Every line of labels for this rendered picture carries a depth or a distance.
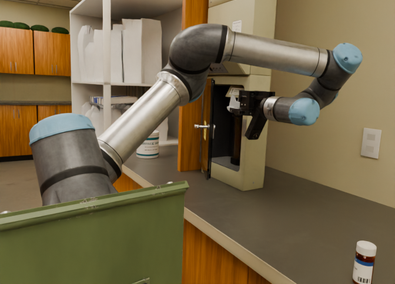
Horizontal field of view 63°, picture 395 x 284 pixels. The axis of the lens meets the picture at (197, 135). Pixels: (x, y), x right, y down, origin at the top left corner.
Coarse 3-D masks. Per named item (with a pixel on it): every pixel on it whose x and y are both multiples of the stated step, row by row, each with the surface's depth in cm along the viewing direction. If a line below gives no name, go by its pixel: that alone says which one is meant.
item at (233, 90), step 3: (231, 87) 140; (234, 87) 138; (237, 87) 137; (240, 87) 136; (243, 87) 136; (228, 90) 143; (231, 90) 139; (234, 90) 137; (237, 90) 136; (240, 90) 136; (243, 90) 135; (228, 93) 140; (231, 93) 138; (234, 93) 137; (237, 93) 136; (228, 96) 139; (237, 96) 135
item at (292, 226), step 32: (128, 160) 177; (160, 160) 180; (192, 192) 128; (224, 192) 130; (256, 192) 131; (288, 192) 133; (320, 192) 134; (224, 224) 100; (256, 224) 101; (288, 224) 102; (320, 224) 103; (352, 224) 103; (384, 224) 104; (256, 256) 81; (288, 256) 82; (320, 256) 83; (352, 256) 83; (384, 256) 84
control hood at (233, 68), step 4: (224, 64) 128; (228, 64) 126; (232, 64) 124; (236, 64) 122; (240, 64) 122; (244, 64) 122; (228, 68) 128; (232, 68) 126; (236, 68) 124; (240, 68) 122; (244, 68) 123; (248, 68) 124; (232, 72) 129; (236, 72) 127; (240, 72) 125; (244, 72) 123; (248, 72) 124
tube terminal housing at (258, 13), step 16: (240, 0) 127; (256, 0) 121; (272, 0) 125; (208, 16) 147; (224, 16) 137; (240, 16) 128; (256, 16) 122; (272, 16) 126; (256, 32) 123; (272, 32) 127; (224, 80) 139; (240, 80) 130; (256, 80) 127; (256, 144) 132; (240, 160) 132; (256, 160) 133; (224, 176) 142; (240, 176) 133; (256, 176) 135
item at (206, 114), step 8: (208, 80) 130; (208, 88) 130; (208, 96) 129; (208, 104) 128; (208, 112) 127; (208, 120) 127; (208, 128) 126; (208, 136) 125; (208, 144) 125; (208, 152) 125; (200, 160) 154; (208, 160) 125; (208, 168) 126; (208, 176) 126
